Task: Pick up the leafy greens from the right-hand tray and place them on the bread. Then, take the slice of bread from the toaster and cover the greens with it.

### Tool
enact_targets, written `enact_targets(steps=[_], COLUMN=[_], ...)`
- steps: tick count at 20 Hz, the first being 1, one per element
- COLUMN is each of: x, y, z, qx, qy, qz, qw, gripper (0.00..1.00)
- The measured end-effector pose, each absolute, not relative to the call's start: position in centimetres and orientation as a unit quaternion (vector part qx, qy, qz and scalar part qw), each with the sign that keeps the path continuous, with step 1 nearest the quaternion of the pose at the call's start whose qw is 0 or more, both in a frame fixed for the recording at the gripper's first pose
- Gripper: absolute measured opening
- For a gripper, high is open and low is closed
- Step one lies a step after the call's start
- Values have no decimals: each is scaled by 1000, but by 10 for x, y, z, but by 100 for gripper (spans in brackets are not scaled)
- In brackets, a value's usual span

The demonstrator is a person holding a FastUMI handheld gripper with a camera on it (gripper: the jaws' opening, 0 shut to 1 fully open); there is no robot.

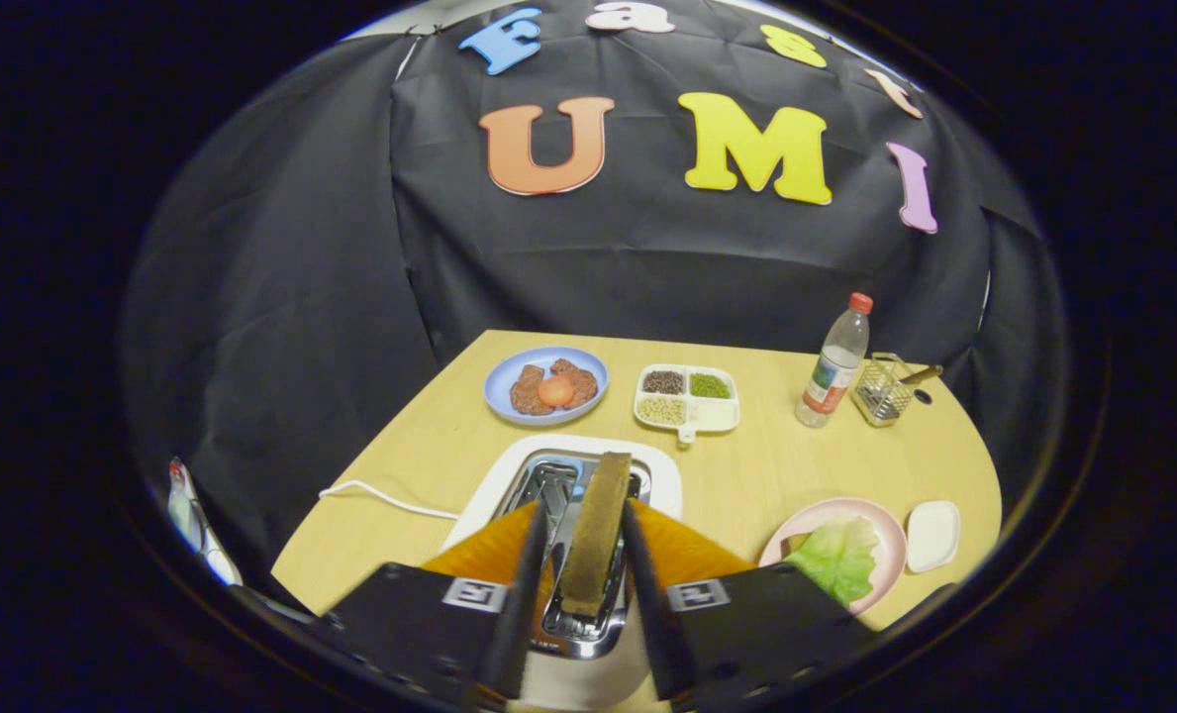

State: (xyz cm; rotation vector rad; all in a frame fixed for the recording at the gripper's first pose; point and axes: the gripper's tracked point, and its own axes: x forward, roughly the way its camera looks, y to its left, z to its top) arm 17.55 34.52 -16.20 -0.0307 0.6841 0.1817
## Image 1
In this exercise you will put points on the pink round plate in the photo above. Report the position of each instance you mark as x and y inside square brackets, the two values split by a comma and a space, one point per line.
[826, 507]

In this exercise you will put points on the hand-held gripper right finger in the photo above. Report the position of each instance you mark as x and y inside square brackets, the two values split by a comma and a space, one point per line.
[652, 614]

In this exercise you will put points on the pile of green beans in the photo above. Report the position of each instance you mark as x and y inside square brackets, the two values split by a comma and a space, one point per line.
[710, 386]

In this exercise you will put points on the blue round plate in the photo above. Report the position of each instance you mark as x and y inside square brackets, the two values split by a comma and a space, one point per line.
[499, 391]

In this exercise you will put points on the pile of pale beans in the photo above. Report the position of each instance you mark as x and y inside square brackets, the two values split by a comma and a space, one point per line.
[662, 411]

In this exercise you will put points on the pile of dark beans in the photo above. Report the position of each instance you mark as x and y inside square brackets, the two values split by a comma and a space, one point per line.
[663, 381]

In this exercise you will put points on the red tomato slice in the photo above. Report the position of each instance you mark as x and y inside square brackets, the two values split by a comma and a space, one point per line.
[556, 391]

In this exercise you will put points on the white toaster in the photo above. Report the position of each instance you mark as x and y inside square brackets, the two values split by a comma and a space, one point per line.
[659, 473]

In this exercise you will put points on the green lettuce leaf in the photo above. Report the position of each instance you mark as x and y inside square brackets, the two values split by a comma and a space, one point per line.
[835, 560]

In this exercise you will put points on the plain brown bread slice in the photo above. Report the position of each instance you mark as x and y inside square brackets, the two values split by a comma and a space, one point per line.
[596, 535]

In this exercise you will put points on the white square plate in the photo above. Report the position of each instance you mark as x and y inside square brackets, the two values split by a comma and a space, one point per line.
[932, 535]

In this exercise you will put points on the white and red object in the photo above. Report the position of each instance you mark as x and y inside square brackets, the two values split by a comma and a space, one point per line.
[187, 515]

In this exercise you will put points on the brown meat piece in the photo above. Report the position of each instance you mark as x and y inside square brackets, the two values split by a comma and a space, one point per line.
[524, 394]
[583, 381]

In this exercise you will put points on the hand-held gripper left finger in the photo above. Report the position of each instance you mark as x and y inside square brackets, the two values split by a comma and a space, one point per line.
[524, 614]

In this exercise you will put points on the white divided dish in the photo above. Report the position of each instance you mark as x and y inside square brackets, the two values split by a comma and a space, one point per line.
[712, 416]

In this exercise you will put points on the clear plastic bottle red cap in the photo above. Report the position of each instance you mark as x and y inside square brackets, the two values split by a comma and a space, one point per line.
[831, 381]

